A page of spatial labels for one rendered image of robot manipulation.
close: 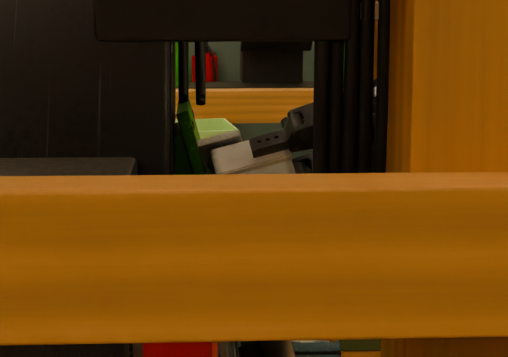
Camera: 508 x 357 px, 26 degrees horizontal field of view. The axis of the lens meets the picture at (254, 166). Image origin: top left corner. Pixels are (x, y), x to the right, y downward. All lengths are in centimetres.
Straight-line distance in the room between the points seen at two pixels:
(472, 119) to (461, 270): 10
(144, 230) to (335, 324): 12
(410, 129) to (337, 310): 12
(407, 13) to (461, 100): 6
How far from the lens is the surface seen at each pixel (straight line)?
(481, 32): 68
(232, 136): 99
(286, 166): 101
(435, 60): 67
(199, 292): 63
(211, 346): 154
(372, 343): 166
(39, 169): 91
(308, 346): 136
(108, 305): 63
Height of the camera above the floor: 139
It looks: 9 degrees down
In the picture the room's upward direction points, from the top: straight up
